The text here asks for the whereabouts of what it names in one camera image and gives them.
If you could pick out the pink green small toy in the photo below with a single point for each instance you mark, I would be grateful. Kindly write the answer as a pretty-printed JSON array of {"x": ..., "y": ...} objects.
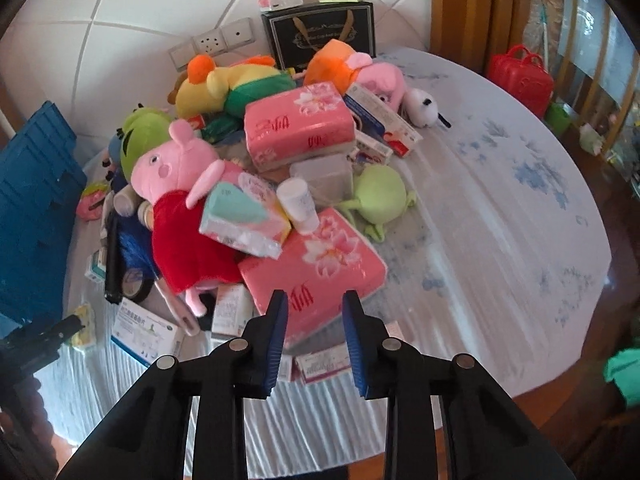
[{"x": 92, "y": 202}]

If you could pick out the red plastic basket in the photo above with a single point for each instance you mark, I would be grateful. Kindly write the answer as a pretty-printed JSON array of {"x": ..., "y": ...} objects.
[{"x": 522, "y": 80}]

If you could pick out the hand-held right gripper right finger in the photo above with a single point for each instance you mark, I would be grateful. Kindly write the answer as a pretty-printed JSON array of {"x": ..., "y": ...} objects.
[{"x": 362, "y": 355}]

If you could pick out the black flashlight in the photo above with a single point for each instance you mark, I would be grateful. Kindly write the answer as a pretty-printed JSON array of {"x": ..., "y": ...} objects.
[{"x": 112, "y": 265}]

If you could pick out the white plastic bottle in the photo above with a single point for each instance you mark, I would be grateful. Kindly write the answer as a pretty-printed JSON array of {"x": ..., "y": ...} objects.
[{"x": 300, "y": 205}]

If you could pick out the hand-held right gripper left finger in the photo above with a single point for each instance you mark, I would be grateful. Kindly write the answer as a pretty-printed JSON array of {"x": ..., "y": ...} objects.
[{"x": 272, "y": 345}]

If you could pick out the teal cloth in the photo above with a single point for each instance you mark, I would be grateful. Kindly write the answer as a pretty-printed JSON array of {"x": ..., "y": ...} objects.
[{"x": 622, "y": 370}]

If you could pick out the green packet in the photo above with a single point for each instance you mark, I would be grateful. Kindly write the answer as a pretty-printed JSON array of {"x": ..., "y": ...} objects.
[{"x": 222, "y": 127}]

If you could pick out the tan small jar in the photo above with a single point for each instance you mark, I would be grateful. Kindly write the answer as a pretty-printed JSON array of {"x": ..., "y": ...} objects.
[{"x": 125, "y": 200}]

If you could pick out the white dog plush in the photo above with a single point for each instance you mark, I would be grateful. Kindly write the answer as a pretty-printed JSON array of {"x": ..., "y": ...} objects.
[{"x": 422, "y": 105}]

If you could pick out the wooden wall pillar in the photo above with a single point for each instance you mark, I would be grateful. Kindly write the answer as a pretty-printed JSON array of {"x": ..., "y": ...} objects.
[{"x": 465, "y": 10}]

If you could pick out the blue plastic crate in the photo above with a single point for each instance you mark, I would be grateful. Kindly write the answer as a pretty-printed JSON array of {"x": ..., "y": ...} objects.
[{"x": 35, "y": 200}]

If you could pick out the yellow orange plush toy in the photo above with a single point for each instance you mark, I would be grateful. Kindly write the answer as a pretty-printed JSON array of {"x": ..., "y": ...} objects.
[{"x": 210, "y": 90}]

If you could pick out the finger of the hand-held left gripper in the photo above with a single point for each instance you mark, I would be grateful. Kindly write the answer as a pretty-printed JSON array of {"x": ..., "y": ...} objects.
[{"x": 60, "y": 332}]

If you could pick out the white medicine carton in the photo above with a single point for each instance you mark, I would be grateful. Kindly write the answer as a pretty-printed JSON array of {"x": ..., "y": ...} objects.
[{"x": 227, "y": 310}]

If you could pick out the black gift bag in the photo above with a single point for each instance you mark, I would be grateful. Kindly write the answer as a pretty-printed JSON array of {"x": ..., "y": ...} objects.
[{"x": 320, "y": 35}]

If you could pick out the green plastic watering can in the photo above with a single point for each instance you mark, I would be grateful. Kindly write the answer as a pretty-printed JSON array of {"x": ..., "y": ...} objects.
[{"x": 557, "y": 116}]

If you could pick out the small teal white box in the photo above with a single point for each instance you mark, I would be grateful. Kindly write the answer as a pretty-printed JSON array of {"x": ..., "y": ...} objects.
[{"x": 95, "y": 267}]

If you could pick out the light green frog plush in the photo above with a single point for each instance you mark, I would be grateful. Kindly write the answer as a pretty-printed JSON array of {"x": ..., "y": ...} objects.
[{"x": 380, "y": 192}]

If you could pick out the clear plastic box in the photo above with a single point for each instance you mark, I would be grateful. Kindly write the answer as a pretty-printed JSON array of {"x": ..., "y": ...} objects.
[{"x": 320, "y": 172}]

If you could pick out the white green pouch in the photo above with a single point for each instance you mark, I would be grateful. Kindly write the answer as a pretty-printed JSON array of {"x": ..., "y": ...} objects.
[{"x": 592, "y": 137}]

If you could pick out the orange dress pig plush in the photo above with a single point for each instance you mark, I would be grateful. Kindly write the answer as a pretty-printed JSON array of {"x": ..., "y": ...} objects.
[{"x": 330, "y": 65}]

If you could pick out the pink white flat carton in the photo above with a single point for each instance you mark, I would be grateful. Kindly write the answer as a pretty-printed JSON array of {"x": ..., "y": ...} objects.
[{"x": 320, "y": 365}]

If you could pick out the teal pink tissue pack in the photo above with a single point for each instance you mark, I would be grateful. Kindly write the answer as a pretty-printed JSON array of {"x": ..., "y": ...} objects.
[{"x": 240, "y": 215}]

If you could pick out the red dress pig plush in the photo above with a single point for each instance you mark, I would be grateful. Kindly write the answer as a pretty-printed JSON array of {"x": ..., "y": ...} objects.
[{"x": 185, "y": 240}]

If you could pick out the blue white long box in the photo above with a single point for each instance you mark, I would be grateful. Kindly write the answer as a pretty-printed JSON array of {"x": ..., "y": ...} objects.
[{"x": 380, "y": 115}]

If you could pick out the pink flowered tissue pack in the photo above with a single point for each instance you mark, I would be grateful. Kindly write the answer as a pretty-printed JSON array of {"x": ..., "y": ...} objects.
[
  {"x": 295, "y": 125},
  {"x": 330, "y": 260}
]

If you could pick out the blue white medicine box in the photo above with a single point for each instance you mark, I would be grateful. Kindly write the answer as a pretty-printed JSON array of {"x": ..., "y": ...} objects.
[{"x": 145, "y": 330}]

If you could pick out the yellow sticky note pad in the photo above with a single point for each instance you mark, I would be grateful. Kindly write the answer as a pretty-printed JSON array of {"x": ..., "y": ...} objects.
[{"x": 340, "y": 0}]

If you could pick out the glass display cabinet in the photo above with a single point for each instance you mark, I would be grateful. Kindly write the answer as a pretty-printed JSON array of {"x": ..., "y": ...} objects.
[{"x": 590, "y": 35}]

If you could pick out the black tape roll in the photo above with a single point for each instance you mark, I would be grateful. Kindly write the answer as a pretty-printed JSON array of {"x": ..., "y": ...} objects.
[{"x": 145, "y": 287}]

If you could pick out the white wall socket panel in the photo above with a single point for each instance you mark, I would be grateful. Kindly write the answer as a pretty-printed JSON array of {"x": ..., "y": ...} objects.
[{"x": 220, "y": 40}]

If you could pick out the red white small box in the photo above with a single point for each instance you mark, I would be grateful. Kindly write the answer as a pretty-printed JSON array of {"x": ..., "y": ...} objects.
[{"x": 372, "y": 149}]

